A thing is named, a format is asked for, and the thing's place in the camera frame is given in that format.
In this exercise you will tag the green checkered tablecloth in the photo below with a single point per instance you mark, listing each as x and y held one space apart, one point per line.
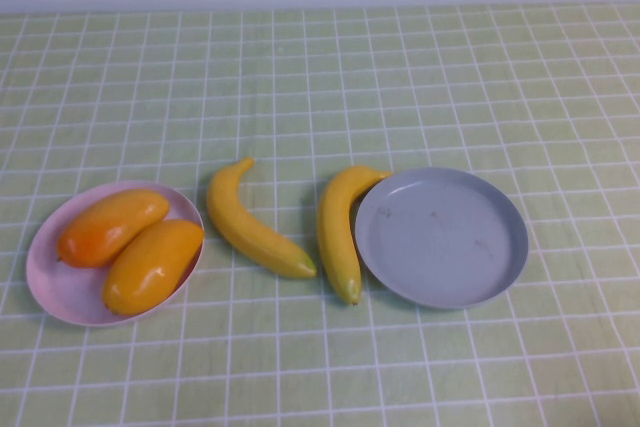
450 97

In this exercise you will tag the slightly curved yellow banana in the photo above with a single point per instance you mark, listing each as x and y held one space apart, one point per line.
260 242

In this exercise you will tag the pink plate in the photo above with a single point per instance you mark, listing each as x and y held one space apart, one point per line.
60 292

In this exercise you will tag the orange mango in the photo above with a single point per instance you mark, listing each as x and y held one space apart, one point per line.
110 227

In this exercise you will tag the yellow mango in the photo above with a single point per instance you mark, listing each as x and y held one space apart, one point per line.
150 267

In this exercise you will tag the strongly curved yellow banana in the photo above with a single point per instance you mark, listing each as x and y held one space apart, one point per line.
335 237

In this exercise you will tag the grey plate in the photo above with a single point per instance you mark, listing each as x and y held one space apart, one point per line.
440 237

